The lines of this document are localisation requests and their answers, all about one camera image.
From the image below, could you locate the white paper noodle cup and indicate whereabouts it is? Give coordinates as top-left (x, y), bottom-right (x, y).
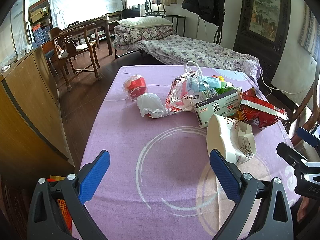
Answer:
top-left (206, 114), bottom-right (257, 165)

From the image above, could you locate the red snack bag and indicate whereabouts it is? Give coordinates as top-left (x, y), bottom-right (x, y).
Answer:
top-left (235, 88), bottom-right (289, 129)

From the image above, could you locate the white medicine box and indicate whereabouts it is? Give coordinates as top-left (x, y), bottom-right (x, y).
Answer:
top-left (195, 88), bottom-right (242, 128)

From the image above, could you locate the green snack wrapper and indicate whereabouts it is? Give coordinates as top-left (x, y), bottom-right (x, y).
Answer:
top-left (215, 81), bottom-right (235, 95)

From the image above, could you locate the blue face mask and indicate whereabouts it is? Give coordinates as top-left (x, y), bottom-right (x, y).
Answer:
top-left (187, 76), bottom-right (221, 92)

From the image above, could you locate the clear printed plastic bag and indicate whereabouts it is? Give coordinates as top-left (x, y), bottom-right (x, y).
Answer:
top-left (165, 61), bottom-right (217, 112)

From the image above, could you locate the white plastic bag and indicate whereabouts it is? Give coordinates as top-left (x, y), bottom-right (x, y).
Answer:
top-left (136, 93), bottom-right (173, 119)

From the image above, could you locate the red round cup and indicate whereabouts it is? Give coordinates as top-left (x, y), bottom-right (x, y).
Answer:
top-left (123, 75), bottom-right (148, 101)

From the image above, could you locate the red mesh trash basket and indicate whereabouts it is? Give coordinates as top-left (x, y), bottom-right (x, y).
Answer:
top-left (48, 176), bottom-right (72, 232)

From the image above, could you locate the wooden chair at right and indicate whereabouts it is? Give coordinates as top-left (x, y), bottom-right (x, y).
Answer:
top-left (286, 76), bottom-right (319, 146)

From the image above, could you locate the wooden cabinet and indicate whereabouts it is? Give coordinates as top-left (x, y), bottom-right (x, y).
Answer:
top-left (1, 47), bottom-right (74, 181)

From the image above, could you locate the purple table cloth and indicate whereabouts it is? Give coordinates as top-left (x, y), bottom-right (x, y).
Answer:
top-left (71, 65), bottom-right (302, 240)

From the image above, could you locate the framed landscape painting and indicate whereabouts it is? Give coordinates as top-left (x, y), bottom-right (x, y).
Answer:
top-left (234, 0), bottom-right (291, 56)

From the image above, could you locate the floral bed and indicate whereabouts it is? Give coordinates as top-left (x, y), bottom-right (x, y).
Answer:
top-left (113, 34), bottom-right (263, 82)

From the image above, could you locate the black hanging jacket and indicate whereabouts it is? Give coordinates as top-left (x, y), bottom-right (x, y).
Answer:
top-left (182, 0), bottom-right (225, 26)

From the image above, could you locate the carved wooden chair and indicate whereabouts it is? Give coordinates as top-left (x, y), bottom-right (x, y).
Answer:
top-left (49, 23), bottom-right (101, 91)

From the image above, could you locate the wooden desk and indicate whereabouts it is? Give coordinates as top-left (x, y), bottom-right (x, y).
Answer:
top-left (60, 15), bottom-right (113, 56)

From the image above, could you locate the folded floral quilt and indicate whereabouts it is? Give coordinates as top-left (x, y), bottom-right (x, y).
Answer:
top-left (113, 25), bottom-right (176, 47)

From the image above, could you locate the white pillow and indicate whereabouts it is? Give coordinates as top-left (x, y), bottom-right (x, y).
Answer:
top-left (118, 16), bottom-right (173, 29)

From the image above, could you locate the bookshelf with boxes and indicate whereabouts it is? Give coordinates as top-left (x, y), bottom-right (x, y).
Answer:
top-left (28, 0), bottom-right (53, 46)

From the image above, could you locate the white cable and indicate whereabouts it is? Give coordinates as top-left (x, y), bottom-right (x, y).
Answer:
top-left (260, 72), bottom-right (313, 96)

